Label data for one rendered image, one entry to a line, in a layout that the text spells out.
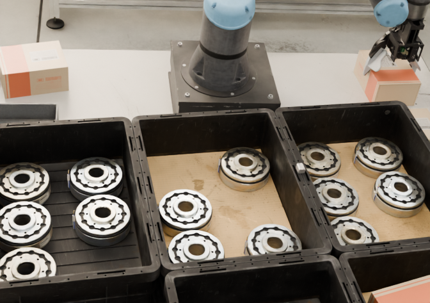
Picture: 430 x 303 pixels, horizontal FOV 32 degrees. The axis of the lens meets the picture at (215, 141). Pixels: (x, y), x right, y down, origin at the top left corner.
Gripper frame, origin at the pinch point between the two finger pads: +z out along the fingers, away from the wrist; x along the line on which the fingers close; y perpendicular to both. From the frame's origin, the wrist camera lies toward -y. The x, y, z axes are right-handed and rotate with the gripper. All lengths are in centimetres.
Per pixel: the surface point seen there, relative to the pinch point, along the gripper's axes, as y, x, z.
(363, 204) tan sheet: 55, -28, -8
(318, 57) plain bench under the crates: -15.5, -14.1, 5.4
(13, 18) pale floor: -150, -106, 76
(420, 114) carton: 20.5, 0.4, -2.1
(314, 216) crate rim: 65, -43, -16
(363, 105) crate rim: 34.8, -23.5, -17.3
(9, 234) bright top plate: 59, -97, -11
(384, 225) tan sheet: 61, -26, -8
